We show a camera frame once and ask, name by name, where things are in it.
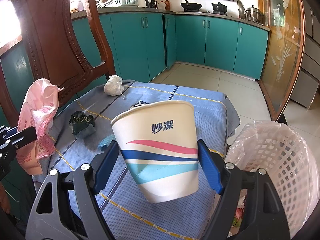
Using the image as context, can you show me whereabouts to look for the dark green foil bag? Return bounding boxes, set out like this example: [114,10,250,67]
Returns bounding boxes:
[69,111,96,139]

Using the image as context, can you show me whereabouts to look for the white dish rack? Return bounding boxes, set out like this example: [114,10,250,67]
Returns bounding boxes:
[97,0,139,8]

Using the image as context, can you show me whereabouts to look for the black wok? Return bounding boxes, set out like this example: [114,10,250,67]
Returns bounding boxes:
[181,0,202,11]

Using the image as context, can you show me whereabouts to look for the steel stock pot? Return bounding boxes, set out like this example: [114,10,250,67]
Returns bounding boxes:
[246,5,263,23]

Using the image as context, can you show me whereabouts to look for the silver refrigerator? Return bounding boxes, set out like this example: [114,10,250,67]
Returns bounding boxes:
[291,0,320,109]

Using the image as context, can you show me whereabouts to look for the teal kitchen cabinets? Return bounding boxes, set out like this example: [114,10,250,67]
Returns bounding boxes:
[0,12,271,221]

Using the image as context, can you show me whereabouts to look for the brown wooden chair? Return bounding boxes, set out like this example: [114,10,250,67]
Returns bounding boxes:
[0,0,117,128]

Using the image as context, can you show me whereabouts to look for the black cooking pot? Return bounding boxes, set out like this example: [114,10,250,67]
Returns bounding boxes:
[212,2,228,15]

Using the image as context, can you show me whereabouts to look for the pink plastic bag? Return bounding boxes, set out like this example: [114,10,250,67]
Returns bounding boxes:
[17,78,62,175]

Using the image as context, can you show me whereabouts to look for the blue checked table cloth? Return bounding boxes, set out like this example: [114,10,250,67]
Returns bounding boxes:
[33,81,240,239]

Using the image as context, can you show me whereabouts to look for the frosted glass sliding door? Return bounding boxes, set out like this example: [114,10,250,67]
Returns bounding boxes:
[258,0,306,122]

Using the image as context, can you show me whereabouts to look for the white paper cup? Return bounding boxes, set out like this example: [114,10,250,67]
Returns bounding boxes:
[111,100,199,203]

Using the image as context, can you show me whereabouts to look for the pink lined trash basket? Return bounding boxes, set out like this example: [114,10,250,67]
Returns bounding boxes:
[225,121,319,237]

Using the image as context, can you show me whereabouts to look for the small white crumpled tissue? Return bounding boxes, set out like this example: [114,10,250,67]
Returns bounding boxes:
[104,75,125,100]

